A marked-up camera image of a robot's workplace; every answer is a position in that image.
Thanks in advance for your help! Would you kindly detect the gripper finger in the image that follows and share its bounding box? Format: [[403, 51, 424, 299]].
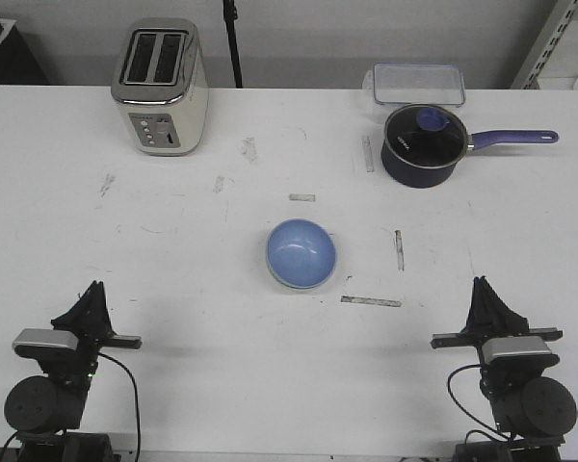
[[95, 281, 115, 338], [51, 281, 99, 336], [480, 276, 529, 335], [460, 276, 487, 337]]

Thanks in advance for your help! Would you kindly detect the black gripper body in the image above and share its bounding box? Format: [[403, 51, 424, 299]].
[[430, 327, 563, 376], [40, 333, 143, 385]]

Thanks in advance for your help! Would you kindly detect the blue bowl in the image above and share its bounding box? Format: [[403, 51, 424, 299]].
[[265, 218, 337, 271]]

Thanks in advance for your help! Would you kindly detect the green bowl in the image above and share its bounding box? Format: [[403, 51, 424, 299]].
[[267, 261, 333, 291]]

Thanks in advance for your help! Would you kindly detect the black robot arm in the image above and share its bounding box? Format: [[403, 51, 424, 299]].
[[4, 281, 142, 461], [431, 276, 578, 461]]

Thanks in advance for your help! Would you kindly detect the dark blue saucepan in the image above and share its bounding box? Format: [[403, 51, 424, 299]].
[[381, 108, 559, 189]]

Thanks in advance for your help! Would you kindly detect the glass pot lid blue knob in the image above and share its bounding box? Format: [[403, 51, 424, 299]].
[[384, 105, 468, 167]]

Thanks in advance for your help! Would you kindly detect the clear plastic food container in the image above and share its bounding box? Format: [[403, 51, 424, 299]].
[[362, 62, 466, 107]]

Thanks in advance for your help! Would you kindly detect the cream and chrome toaster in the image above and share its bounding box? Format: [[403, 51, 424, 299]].
[[111, 17, 209, 157]]

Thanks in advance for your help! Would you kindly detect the white metal shelf rack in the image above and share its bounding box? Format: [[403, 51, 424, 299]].
[[510, 1, 578, 90]]

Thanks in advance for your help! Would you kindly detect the black tripod pole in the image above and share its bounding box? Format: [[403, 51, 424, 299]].
[[223, 0, 244, 89]]

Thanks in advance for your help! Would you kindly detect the black camera cable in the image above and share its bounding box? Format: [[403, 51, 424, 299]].
[[446, 364, 512, 442], [0, 351, 142, 458]]

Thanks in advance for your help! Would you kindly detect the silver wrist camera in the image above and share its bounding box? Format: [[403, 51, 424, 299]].
[[481, 336, 560, 370], [12, 328, 79, 361]]

